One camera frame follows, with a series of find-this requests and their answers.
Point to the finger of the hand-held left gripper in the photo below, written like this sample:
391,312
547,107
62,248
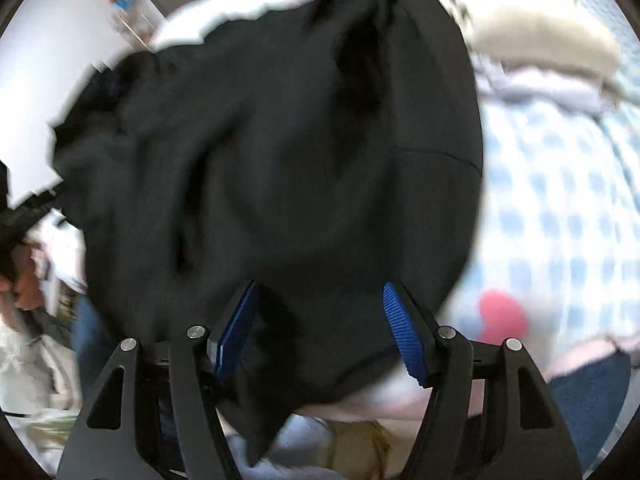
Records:
25,217

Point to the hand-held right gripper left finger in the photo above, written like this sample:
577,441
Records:
235,330

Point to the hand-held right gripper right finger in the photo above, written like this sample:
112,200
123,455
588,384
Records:
407,335

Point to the black jacket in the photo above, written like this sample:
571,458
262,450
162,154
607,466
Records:
280,160

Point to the person's left hand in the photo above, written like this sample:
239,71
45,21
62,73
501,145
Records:
25,290

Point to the light blue fleece cloth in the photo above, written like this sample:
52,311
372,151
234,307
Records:
290,450

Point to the person's blue jeans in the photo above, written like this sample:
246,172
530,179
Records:
590,405

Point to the checkered cartoon printed blanket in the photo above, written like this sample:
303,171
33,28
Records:
550,200

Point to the white folded garment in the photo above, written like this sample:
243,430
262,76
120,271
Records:
550,89

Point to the cream folded garment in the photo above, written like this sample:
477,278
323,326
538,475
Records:
540,30

